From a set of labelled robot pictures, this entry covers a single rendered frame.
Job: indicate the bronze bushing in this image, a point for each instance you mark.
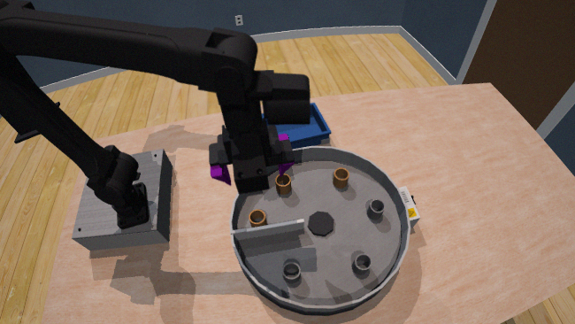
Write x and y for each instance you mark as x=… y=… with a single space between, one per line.
x=257 y=214
x=343 y=173
x=283 y=189

